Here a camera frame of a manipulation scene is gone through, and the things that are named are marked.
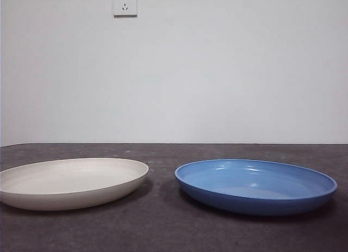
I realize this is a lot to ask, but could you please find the white wall socket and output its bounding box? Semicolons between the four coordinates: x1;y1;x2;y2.
113;0;138;18

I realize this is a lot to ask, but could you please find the white round plate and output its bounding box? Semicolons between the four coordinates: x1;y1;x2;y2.
0;157;150;211

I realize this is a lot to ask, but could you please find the blue round plate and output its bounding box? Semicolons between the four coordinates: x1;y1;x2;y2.
174;158;338;216

